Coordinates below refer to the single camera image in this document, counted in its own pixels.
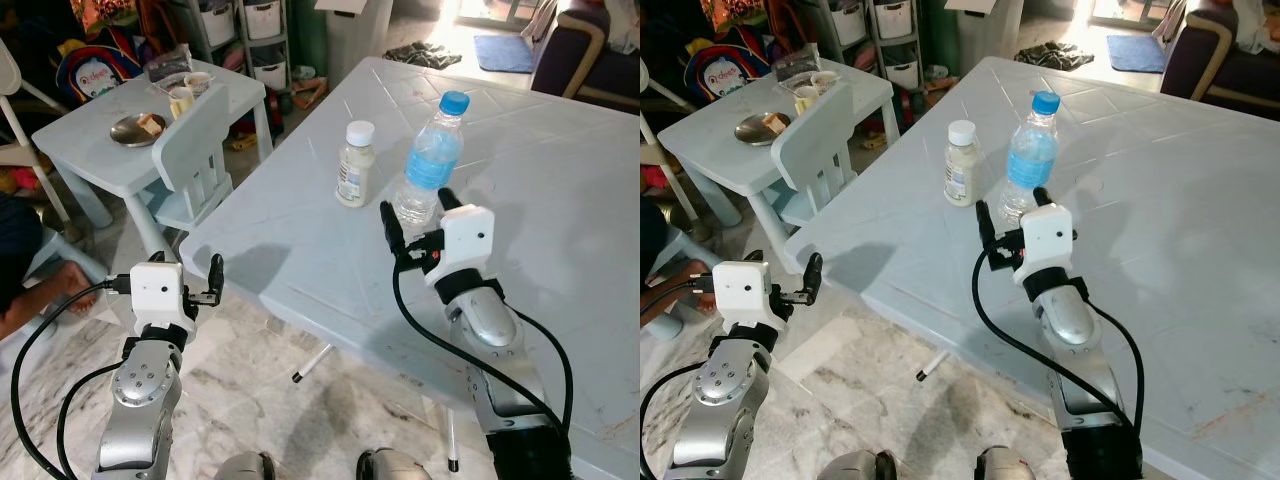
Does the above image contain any colourful hanging cloth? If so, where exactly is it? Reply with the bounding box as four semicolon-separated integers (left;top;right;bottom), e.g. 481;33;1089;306
700;0;801;46
72;0;176;46

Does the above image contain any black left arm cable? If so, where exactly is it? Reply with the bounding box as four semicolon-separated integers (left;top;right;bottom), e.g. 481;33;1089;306
640;280;716;480
10;280;136;480

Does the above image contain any tall green container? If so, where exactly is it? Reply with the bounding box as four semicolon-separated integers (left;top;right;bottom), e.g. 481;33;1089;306
290;0;329;79
918;0;949;76

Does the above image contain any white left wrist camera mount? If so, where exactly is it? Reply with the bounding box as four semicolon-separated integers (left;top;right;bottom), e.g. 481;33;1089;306
130;261;188;336
712;261;773;331

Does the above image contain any dark cloth heap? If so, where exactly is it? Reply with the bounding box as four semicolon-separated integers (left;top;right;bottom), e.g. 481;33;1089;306
1014;41;1098;72
384;41;464;71

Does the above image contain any purple armchair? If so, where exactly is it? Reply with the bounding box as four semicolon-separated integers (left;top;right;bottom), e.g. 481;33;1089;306
1160;0;1280;123
529;0;641;113

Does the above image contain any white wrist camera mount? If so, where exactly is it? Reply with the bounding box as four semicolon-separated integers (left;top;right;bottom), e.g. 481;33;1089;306
130;261;188;336
437;205;497;289
1013;203;1077;288
712;261;773;331

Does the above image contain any metal bowl with food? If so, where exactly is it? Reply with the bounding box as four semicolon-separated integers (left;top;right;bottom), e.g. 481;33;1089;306
734;112;792;148
109;113;169;149

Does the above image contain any shelf unit with white bins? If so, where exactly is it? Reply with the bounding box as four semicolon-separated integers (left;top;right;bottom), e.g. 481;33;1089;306
800;0;923;93
168;0;293;93

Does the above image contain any white plastic chair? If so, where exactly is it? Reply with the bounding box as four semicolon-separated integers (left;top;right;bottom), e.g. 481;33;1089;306
0;38;73;231
640;58;665;196

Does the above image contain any colourful printed backpack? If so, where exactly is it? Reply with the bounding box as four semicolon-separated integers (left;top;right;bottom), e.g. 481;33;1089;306
711;40;773;101
54;40;147;103

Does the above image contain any large pale blue plastic table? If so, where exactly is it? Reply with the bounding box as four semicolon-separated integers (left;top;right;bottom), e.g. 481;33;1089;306
178;56;641;480
783;56;1280;480

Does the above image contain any robot left leg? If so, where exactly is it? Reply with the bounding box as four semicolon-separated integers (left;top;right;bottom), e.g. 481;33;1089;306
213;451;278;480
815;449;899;480

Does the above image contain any pale blue plastic stool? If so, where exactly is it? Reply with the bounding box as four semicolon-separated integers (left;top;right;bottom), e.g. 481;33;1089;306
25;228;111;301
655;228;721;341

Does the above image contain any blue floor mat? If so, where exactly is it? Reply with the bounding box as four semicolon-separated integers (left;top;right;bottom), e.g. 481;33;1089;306
473;34;537;75
1106;34;1167;75

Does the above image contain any blue capped water bottle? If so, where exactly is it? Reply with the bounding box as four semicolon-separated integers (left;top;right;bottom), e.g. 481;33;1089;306
392;90;472;231
995;90;1062;226

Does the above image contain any robot right leg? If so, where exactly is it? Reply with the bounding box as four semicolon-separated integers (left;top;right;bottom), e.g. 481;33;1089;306
975;446;1051;480
356;447;433;480

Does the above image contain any small pale blue table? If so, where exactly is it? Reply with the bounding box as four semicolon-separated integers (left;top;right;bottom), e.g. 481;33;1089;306
32;60;273;263
657;58;897;266

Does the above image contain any seated person's leg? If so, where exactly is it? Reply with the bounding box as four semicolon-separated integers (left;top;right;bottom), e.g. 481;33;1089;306
640;200;706;331
0;195;106;341

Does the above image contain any dark snack packet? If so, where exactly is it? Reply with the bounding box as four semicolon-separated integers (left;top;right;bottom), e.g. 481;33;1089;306
773;44;823;83
147;44;193;83

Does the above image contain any robot leg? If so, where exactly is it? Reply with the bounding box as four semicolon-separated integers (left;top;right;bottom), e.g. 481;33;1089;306
356;447;433;480
213;451;278;480
815;449;899;480
975;446;1051;480

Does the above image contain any white lidded bin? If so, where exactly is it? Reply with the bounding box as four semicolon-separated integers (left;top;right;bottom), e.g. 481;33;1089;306
314;0;397;89
944;0;1027;86

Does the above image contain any pale blue child chair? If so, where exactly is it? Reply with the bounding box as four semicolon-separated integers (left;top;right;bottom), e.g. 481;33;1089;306
758;82;857;241
133;84;237;236

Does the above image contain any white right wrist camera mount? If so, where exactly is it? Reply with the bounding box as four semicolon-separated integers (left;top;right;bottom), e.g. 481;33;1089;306
437;205;497;289
1013;203;1077;288

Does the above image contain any small white capped bottle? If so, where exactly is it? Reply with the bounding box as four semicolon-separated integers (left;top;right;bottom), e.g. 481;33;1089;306
335;120;378;209
943;119;981;207

